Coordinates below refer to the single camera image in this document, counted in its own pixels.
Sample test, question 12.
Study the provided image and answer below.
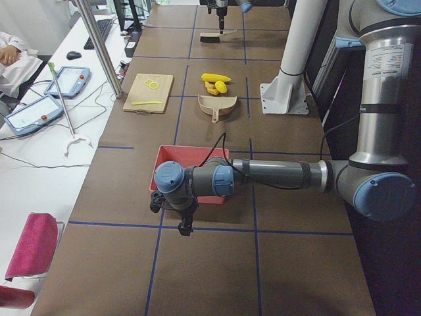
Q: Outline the person in white coat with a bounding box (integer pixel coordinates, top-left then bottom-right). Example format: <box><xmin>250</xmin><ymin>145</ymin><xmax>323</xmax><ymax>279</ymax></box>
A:
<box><xmin>1</xmin><ymin>32</ymin><xmax>45</xmax><ymax>101</ymax></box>

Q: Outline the near blue teach pendant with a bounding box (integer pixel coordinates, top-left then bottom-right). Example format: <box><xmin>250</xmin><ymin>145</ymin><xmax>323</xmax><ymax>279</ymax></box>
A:
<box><xmin>4</xmin><ymin>95</ymin><xmax>64</xmax><ymax>136</ymax></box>

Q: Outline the wooden cutting board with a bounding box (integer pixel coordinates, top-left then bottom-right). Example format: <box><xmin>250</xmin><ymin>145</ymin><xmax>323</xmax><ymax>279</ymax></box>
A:
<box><xmin>123</xmin><ymin>73</ymin><xmax>174</xmax><ymax>114</ymax></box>

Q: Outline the pink cloth on stand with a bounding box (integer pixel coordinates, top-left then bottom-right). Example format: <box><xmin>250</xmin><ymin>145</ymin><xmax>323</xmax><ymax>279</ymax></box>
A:
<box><xmin>5</xmin><ymin>213</ymin><xmax>65</xmax><ymax>281</ymax></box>

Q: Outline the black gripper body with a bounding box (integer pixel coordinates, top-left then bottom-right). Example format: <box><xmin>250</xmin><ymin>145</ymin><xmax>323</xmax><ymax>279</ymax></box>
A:
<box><xmin>164</xmin><ymin>197</ymin><xmax>199</xmax><ymax>224</ymax></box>
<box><xmin>215</xmin><ymin>0</ymin><xmax>228</xmax><ymax>16</ymax></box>

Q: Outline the white camera support pole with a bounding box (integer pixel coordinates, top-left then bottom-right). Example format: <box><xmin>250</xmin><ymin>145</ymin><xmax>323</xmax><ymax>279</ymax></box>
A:
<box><xmin>260</xmin><ymin>0</ymin><xmax>327</xmax><ymax>115</ymax></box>

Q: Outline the yellow toy potato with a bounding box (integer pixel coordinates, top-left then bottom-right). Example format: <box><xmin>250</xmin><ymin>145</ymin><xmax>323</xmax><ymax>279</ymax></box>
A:
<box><xmin>214</xmin><ymin>80</ymin><xmax>228</xmax><ymax>94</ymax></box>

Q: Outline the blue teach pendant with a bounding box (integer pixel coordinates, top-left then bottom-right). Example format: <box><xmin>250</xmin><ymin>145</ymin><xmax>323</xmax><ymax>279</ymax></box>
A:
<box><xmin>4</xmin><ymin>95</ymin><xmax>64</xmax><ymax>136</ymax></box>
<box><xmin>55</xmin><ymin>66</ymin><xmax>91</xmax><ymax>99</ymax></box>

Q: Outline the beige black hand brush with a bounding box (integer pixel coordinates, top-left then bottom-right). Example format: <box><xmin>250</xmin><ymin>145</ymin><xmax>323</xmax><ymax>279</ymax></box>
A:
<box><xmin>199</xmin><ymin>30</ymin><xmax>237</xmax><ymax>43</ymax></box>

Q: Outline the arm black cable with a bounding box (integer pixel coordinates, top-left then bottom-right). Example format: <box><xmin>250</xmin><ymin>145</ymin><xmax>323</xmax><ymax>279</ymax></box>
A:
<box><xmin>193</xmin><ymin>113</ymin><xmax>362</xmax><ymax>190</ymax></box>

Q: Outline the far blue teach pendant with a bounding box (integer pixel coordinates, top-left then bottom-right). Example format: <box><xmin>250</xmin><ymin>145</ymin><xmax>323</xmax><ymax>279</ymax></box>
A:
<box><xmin>55</xmin><ymin>66</ymin><xmax>91</xmax><ymax>99</ymax></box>

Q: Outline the yellow toy corn cob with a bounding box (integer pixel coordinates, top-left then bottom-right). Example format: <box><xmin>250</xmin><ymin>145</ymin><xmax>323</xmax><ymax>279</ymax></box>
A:
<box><xmin>201</xmin><ymin>73</ymin><xmax>232</xmax><ymax>83</ymax></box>

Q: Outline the yellow plastic knife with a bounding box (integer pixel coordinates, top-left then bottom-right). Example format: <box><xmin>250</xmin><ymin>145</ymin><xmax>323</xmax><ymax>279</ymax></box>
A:
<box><xmin>131</xmin><ymin>100</ymin><xmax>162</xmax><ymax>106</ymax></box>

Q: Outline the black keyboard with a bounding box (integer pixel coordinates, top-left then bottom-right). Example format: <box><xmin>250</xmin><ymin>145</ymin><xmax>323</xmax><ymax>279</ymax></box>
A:
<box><xmin>84</xmin><ymin>18</ymin><xmax>113</xmax><ymax>50</ymax></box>

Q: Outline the silver metal frame post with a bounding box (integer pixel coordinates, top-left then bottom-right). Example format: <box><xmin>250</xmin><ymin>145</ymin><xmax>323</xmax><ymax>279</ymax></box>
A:
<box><xmin>75</xmin><ymin>0</ymin><xmax>123</xmax><ymax>99</ymax></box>

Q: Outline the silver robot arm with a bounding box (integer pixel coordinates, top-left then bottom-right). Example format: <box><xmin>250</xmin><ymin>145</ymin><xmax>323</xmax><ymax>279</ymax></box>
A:
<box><xmin>150</xmin><ymin>1</ymin><xmax>420</xmax><ymax>236</ymax></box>
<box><xmin>215</xmin><ymin>0</ymin><xmax>253</xmax><ymax>34</ymax></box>

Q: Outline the black computer mouse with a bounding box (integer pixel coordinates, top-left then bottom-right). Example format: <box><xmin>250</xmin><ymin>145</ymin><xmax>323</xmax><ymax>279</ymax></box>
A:
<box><xmin>66</xmin><ymin>51</ymin><xmax>82</xmax><ymax>61</ymax></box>

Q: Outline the metal rod with hook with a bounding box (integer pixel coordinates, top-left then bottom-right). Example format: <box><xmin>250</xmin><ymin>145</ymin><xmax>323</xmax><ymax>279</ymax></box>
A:
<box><xmin>47</xmin><ymin>62</ymin><xmax>93</xmax><ymax>157</ymax></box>

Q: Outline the beige plastic dustpan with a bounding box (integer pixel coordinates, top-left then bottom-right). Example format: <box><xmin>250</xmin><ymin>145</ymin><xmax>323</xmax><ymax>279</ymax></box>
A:
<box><xmin>197</xmin><ymin>95</ymin><xmax>237</xmax><ymax>124</ymax></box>

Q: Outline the brown toy ginger root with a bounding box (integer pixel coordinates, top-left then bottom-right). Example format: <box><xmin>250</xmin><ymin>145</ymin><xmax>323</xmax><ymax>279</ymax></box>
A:
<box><xmin>204</xmin><ymin>82</ymin><xmax>220</xmax><ymax>96</ymax></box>

